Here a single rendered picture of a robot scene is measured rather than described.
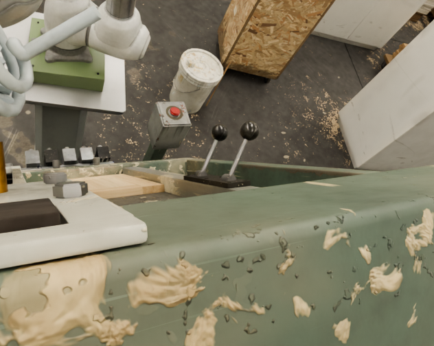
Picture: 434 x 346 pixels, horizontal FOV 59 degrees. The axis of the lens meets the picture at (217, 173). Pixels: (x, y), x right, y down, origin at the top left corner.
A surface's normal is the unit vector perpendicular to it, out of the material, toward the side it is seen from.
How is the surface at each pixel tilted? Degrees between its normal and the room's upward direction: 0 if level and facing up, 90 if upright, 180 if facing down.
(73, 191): 33
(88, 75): 3
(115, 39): 92
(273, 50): 90
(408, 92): 90
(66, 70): 3
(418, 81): 90
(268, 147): 0
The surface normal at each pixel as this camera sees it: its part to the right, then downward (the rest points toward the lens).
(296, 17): 0.07, 0.87
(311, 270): 0.48, 0.07
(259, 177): -0.88, 0.09
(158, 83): 0.37, -0.48
